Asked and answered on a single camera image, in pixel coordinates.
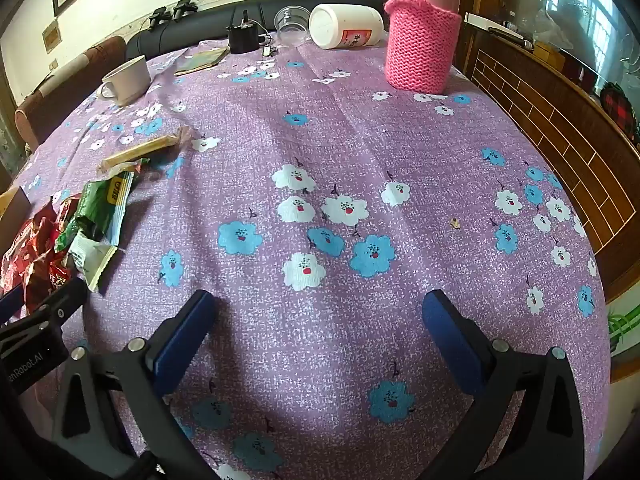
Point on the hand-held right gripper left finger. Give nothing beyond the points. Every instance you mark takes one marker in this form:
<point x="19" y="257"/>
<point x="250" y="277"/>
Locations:
<point x="184" y="342"/>

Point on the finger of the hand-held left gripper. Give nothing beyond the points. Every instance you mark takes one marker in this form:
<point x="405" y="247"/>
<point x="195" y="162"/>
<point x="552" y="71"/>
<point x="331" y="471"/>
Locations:
<point x="10" y="304"/>
<point x="57" y="304"/>

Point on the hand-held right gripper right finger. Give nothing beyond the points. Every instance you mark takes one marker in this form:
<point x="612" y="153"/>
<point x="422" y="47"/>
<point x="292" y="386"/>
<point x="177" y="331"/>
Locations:
<point x="450" y="345"/>

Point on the red snack packets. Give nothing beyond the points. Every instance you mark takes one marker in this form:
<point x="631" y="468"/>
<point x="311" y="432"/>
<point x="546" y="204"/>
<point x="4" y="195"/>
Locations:
<point x="35" y="250"/>

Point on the cardboard box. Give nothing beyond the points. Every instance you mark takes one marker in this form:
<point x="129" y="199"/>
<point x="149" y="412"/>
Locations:
<point x="14" y="207"/>

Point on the green pea snack packet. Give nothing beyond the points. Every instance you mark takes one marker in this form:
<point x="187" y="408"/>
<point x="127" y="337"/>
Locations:
<point x="102" y="205"/>

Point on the white and green snack packet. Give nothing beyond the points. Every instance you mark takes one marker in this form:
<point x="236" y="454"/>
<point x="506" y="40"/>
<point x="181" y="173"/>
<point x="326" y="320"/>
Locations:
<point x="92" y="260"/>

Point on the clear round cookie packet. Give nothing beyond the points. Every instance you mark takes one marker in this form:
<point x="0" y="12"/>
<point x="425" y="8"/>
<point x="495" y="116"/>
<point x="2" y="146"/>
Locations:
<point x="122" y="167"/>

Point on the long biscuit packet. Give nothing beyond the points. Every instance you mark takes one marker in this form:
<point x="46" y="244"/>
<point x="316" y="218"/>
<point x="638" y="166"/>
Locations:
<point x="142" y="149"/>

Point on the brown padded chair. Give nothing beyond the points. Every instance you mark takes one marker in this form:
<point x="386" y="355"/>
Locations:
<point x="65" y="92"/>

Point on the white mug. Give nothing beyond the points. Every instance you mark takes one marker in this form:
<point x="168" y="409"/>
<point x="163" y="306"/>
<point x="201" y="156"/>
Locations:
<point x="130" y="77"/>

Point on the purple floral tablecloth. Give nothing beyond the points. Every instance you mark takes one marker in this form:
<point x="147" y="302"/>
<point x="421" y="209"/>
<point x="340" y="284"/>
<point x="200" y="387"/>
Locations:
<point x="350" y="120"/>

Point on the wooden cabinet with brick pattern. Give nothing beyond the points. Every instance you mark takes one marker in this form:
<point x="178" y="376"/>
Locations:
<point x="550" y="110"/>

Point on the green booklet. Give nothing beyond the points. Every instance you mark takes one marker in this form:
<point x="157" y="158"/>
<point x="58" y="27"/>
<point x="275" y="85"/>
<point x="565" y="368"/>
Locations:
<point x="201" y="61"/>

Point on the red and black plaid item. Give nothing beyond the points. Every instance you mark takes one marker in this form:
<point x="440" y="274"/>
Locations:
<point x="619" y="107"/>

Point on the pink flask with knitted sleeve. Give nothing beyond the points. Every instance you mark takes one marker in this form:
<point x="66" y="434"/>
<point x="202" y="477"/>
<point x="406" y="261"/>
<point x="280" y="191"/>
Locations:
<point x="422" y="50"/>

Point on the black clip device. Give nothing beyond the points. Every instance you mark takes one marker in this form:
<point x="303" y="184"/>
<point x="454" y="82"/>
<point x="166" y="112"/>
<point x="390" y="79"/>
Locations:
<point x="182" y="8"/>
<point x="158" y="16"/>

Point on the small black box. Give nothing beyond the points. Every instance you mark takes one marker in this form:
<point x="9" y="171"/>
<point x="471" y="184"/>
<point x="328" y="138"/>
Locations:
<point x="242" y="37"/>

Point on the black sofa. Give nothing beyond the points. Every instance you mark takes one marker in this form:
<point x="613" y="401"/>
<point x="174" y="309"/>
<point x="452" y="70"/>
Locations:
<point x="200" y="25"/>

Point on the clear plastic cup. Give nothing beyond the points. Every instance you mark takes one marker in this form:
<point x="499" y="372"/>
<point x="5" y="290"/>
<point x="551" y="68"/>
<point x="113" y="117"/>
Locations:
<point x="291" y="25"/>

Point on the white plastic jar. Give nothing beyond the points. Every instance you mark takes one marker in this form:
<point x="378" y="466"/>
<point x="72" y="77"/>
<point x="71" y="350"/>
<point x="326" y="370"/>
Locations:
<point x="345" y="25"/>

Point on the small wall plaque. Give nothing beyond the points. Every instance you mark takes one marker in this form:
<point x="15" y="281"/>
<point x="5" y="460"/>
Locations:
<point x="51" y="36"/>

